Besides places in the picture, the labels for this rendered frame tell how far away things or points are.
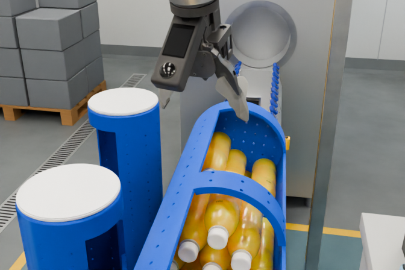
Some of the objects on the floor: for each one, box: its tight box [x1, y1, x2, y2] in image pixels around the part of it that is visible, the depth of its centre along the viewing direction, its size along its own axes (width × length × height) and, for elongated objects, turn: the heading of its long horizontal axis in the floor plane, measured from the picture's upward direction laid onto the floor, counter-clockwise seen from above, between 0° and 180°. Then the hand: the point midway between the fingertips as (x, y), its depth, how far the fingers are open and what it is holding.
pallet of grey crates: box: [0, 0, 107, 126], centre depth 431 cm, size 120×80×119 cm
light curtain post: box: [304, 0, 357, 270], centre depth 198 cm, size 6×6×170 cm
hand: (202, 118), depth 78 cm, fingers open, 14 cm apart
